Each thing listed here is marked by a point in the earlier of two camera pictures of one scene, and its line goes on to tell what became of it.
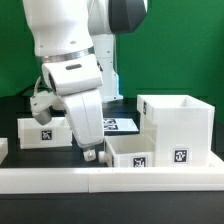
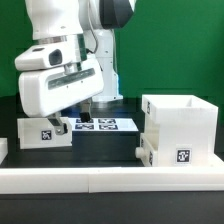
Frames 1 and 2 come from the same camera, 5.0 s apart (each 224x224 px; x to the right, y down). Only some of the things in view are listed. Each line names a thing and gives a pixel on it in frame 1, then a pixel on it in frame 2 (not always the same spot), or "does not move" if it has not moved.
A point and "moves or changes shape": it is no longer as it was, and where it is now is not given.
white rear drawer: (35, 135) does not move
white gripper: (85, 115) to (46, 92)
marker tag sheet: (119, 125) does not move
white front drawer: (128, 150) moves or changes shape
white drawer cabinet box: (182, 127) does not move
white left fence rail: (3, 149) does not move
